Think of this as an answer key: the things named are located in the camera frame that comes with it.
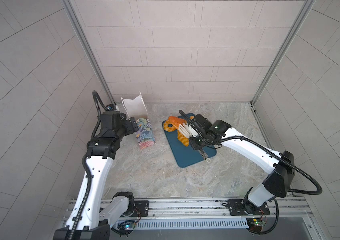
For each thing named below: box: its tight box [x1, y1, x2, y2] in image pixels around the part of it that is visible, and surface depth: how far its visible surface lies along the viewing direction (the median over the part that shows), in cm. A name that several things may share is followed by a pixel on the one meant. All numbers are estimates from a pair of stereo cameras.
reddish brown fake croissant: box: [168, 116, 188, 130], surface depth 81 cm
